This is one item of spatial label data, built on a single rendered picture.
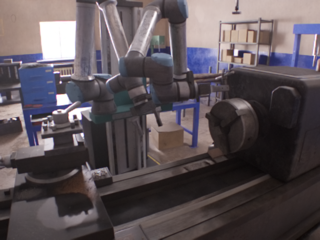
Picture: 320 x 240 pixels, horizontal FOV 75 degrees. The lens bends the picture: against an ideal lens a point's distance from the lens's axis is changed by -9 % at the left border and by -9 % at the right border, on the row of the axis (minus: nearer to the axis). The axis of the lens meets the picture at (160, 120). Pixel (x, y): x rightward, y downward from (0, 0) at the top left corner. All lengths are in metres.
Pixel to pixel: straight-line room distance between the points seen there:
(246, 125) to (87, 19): 1.02
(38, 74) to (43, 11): 5.31
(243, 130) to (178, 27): 0.78
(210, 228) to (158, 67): 0.65
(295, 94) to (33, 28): 7.41
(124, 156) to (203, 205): 1.25
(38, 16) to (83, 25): 6.45
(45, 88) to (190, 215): 2.15
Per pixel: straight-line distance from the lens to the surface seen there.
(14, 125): 4.61
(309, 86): 1.09
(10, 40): 7.85
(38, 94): 2.70
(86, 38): 1.43
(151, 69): 0.96
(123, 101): 1.84
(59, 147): 0.99
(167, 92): 0.99
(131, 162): 2.17
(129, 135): 2.05
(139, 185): 1.10
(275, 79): 1.14
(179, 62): 1.64
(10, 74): 4.91
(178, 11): 1.43
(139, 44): 1.09
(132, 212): 1.13
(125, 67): 0.99
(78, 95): 1.45
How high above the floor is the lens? 1.46
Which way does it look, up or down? 19 degrees down
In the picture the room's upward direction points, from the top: straight up
